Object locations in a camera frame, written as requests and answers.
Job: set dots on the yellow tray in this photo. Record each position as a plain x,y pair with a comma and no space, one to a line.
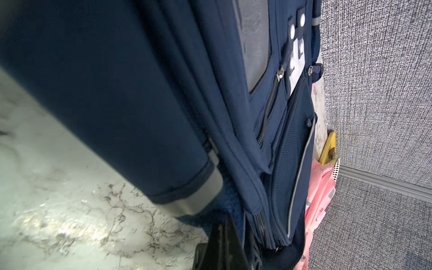
329,155

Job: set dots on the pink backpack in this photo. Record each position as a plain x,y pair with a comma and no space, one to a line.
320,193

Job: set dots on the navy blue backpack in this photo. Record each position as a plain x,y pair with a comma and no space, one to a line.
205,106

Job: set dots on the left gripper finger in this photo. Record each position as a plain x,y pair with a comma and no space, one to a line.
223,251

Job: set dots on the white dotted bowl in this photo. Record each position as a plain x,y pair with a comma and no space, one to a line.
336,169

